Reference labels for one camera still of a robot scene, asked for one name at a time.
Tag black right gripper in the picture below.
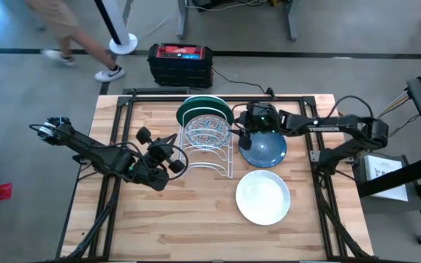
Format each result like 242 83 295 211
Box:
234 102 281 151

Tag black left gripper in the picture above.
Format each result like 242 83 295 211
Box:
137 126 186 175

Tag blue patterned plate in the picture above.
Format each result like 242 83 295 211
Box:
238 130 288 169

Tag floral patterned plate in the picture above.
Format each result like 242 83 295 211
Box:
183 113 232 149

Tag dark green plate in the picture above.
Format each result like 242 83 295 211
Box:
175 94 235 127

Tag white wire dish rack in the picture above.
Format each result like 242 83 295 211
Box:
177 94 235 179

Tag plain white plate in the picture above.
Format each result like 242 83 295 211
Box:
235 169 292 226

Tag red black power station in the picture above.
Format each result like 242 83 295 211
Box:
147 42 214 88

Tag person's white shoe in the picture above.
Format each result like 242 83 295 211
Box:
94 64 126 83
41 49 77 67

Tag grey desk leg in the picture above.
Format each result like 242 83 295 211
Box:
176 0 191 40
286 0 300 42

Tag white tower fan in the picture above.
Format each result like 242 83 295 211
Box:
93 0 139 56

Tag white paper manual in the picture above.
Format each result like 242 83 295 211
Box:
363 155 409 202

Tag person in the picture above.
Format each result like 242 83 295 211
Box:
0 0 126 83

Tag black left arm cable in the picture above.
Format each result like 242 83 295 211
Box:
159 143 189 180

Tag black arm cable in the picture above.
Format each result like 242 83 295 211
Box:
327 95 374 118
159 143 189 180

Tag black power cable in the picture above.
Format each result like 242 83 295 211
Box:
211 66 276 99

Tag black aluminium table frame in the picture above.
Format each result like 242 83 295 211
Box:
55 87 376 263

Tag grey metal bracket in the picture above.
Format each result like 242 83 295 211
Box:
309 149 324 164

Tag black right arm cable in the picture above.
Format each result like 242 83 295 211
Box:
327 95 374 118

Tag white floor cable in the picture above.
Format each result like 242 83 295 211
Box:
137 10 175 40

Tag floor cable bundle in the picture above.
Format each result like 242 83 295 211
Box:
184 0 281 12

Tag yellow white cable bundle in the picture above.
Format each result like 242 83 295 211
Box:
376 91 421 147

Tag grey base plate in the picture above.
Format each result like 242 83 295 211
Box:
352 151 421 215

